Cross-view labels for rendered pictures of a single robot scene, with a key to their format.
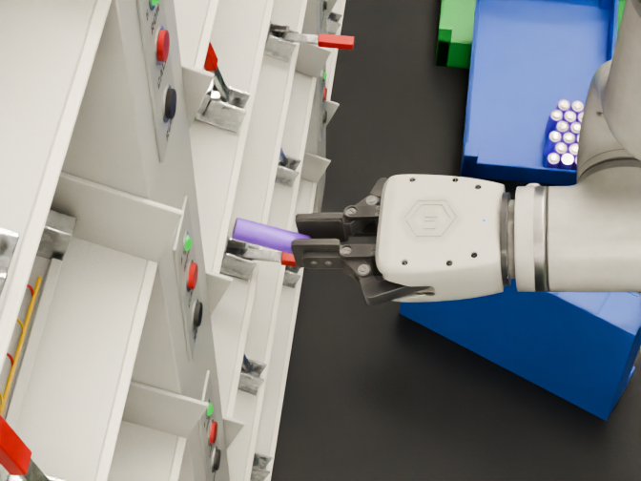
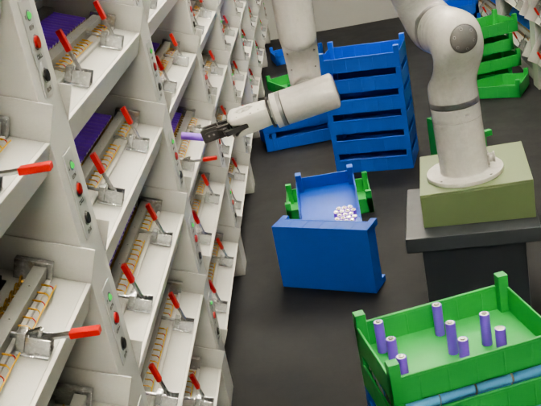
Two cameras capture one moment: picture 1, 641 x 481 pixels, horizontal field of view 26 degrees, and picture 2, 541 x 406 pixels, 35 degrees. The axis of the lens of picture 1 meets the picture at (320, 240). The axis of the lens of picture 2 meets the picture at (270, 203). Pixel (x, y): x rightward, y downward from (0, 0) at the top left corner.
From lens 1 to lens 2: 1.36 m
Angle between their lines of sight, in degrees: 32
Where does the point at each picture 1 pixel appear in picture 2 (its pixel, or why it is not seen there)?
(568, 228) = (285, 93)
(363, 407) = (271, 312)
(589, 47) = (348, 196)
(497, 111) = not seen: hidden behind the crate
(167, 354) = (150, 80)
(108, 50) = not seen: outside the picture
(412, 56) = not seen: hidden behind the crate
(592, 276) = (297, 105)
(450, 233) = (249, 109)
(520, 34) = (319, 200)
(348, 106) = (253, 242)
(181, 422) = (159, 117)
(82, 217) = (117, 18)
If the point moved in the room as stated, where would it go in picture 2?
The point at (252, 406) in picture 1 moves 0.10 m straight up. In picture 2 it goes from (208, 246) to (200, 211)
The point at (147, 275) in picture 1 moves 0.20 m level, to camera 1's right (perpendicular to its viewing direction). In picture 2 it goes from (137, 33) to (235, 13)
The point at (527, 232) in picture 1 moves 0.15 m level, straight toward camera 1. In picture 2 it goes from (272, 97) to (262, 118)
